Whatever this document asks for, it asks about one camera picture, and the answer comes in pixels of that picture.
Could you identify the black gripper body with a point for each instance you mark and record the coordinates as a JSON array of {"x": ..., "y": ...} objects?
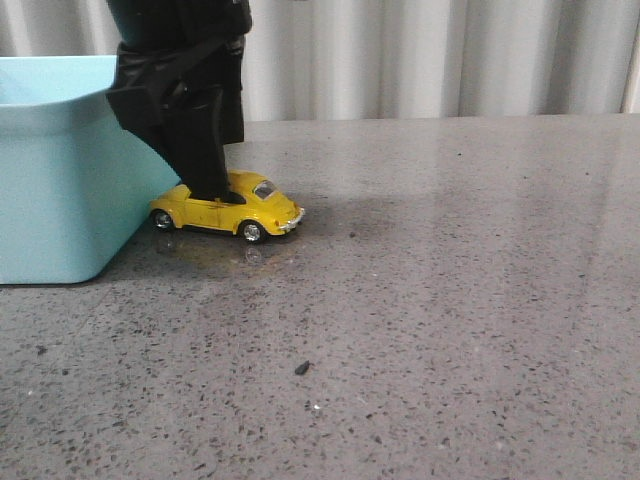
[{"x": 167, "y": 42}]

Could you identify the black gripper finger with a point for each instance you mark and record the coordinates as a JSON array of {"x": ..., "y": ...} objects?
[
  {"x": 232, "y": 118},
  {"x": 183, "y": 127}
]

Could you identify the yellow toy beetle car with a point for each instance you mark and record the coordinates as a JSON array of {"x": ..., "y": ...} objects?
[{"x": 255, "y": 209}]

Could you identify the light blue plastic box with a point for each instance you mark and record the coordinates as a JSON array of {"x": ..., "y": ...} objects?
[{"x": 75, "y": 186}]

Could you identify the grey pleated curtain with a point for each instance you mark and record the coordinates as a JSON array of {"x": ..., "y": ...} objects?
[{"x": 343, "y": 60}]

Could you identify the small black debris chip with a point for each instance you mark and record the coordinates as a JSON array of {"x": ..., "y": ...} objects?
[{"x": 302, "y": 368}]

